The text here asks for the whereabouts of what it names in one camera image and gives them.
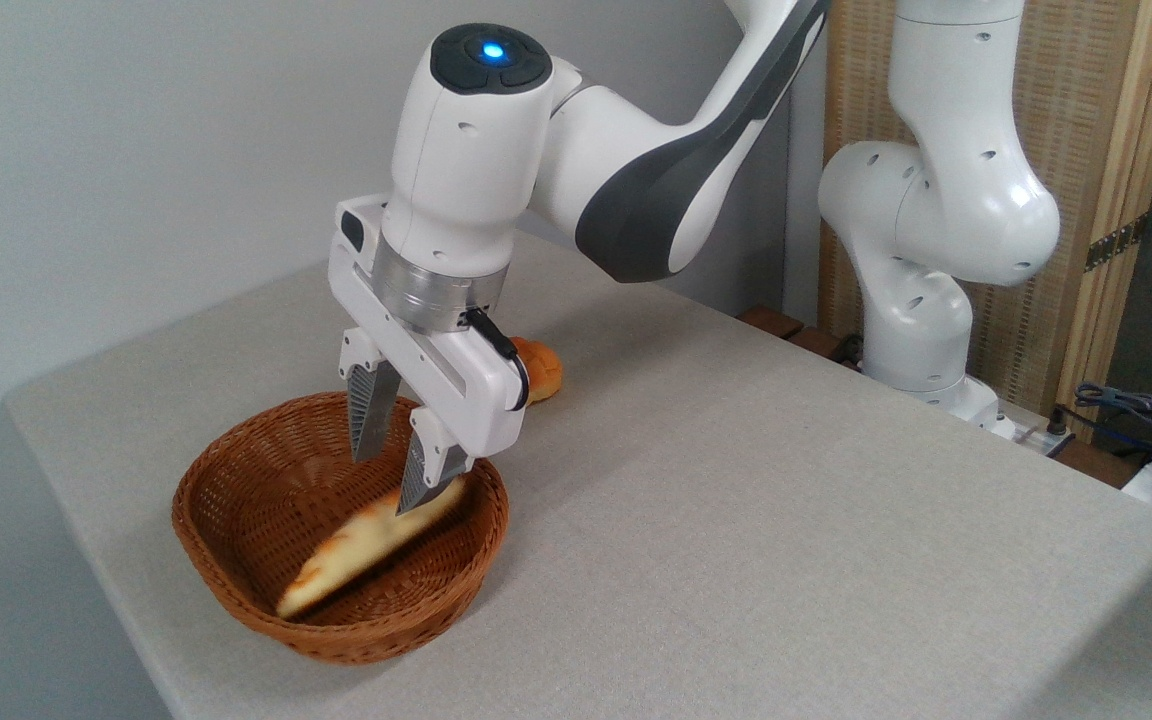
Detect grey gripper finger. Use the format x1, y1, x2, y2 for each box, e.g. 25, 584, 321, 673
395, 404, 478, 517
339, 327, 403, 464

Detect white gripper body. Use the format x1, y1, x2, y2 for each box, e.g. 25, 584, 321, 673
327, 193, 531, 462

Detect long braided bread loaf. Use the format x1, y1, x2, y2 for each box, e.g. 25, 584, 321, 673
275, 474, 468, 620

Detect round orange bread roll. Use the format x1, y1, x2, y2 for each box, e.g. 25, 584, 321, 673
511, 337, 565, 407

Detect brown woven wicker basket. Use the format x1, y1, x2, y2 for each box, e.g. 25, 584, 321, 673
172, 391, 511, 666

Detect brown wooden blocks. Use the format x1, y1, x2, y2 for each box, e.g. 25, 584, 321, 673
736, 307, 864, 369

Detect grey linen tablecloth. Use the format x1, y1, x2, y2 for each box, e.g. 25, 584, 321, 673
4, 228, 1152, 720

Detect brass screen hinge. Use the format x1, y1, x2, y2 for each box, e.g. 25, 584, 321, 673
1084, 214, 1148, 273

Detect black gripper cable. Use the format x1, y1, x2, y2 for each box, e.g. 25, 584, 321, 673
464, 307, 532, 412

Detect bundle of dark cables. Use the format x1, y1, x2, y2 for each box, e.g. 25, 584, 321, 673
1071, 382, 1152, 473

